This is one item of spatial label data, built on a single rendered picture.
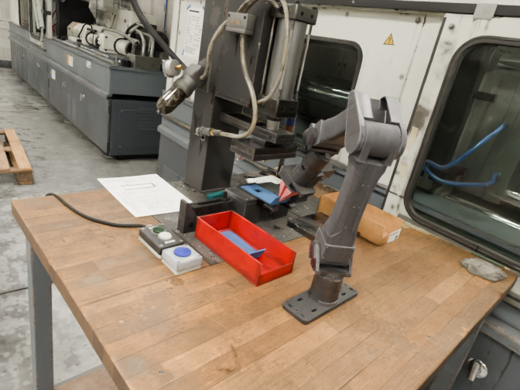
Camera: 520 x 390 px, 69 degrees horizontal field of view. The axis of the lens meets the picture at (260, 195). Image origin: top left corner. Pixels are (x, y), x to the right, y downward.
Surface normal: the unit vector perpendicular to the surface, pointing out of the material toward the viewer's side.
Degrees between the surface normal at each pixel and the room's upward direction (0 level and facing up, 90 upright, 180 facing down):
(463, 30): 90
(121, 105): 90
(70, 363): 0
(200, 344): 0
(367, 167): 99
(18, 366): 0
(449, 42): 90
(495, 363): 90
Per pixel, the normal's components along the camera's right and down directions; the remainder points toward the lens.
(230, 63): -0.72, 0.13
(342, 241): 0.10, 0.53
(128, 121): 0.63, 0.39
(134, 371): 0.18, -0.92
